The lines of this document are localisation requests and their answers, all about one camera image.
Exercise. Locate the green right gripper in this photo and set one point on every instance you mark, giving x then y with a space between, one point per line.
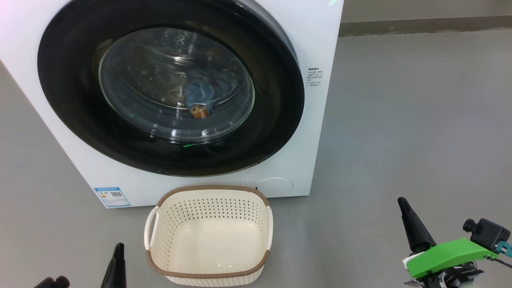
448 256

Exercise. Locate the round white filter cover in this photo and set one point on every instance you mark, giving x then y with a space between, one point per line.
274 186

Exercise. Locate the black glass washer door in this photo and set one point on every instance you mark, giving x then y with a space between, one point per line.
72 100

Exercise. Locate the blue garment with orange print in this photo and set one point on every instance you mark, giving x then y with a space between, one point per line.
200 94

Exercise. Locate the stainless steel washer drum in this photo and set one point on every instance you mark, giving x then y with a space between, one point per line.
140 68

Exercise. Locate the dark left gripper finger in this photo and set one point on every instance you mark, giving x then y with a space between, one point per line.
116 272

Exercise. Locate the white front-load washing machine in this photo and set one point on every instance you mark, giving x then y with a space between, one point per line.
60 160

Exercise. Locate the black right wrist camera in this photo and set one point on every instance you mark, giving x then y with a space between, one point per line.
488 234

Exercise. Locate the cream perforated laundry basket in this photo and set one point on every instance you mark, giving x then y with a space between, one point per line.
208 208

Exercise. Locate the blue energy label sticker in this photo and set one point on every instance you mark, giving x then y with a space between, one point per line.
112 196

